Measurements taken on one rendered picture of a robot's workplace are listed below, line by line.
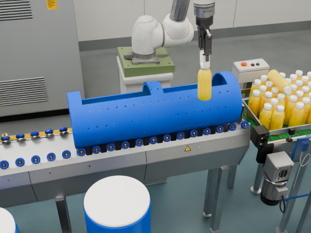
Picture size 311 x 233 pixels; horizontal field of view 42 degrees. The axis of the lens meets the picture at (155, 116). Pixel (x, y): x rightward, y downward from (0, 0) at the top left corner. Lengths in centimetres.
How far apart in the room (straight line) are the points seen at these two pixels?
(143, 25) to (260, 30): 318
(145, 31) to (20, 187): 115
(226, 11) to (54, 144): 348
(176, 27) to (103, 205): 126
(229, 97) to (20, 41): 201
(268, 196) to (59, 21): 212
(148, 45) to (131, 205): 116
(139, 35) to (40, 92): 151
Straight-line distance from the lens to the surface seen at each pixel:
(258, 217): 309
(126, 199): 173
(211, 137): 221
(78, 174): 212
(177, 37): 256
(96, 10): 480
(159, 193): 313
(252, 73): 254
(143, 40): 251
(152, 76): 255
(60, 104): 385
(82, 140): 197
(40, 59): 360
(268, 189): 236
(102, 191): 177
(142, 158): 214
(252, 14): 536
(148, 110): 196
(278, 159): 225
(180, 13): 248
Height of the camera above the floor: 234
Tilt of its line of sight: 37 degrees down
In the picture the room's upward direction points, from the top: 1 degrees clockwise
